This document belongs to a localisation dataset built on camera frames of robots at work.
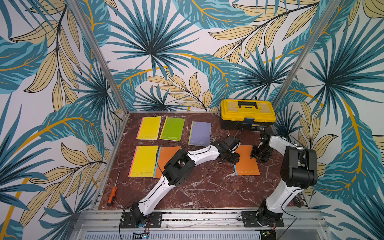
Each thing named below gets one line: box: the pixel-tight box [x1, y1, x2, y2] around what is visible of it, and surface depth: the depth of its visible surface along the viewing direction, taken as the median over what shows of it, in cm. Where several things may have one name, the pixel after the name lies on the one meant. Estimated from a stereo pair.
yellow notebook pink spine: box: [136, 116, 162, 140], surface depth 112 cm
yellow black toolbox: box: [220, 99, 277, 130], surface depth 100 cm
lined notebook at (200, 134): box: [188, 121, 212, 147], surface depth 109 cm
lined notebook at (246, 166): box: [234, 145, 261, 176], surface depth 94 cm
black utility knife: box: [294, 193, 302, 208], surface depth 80 cm
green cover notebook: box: [159, 117, 185, 142], surface depth 112 cm
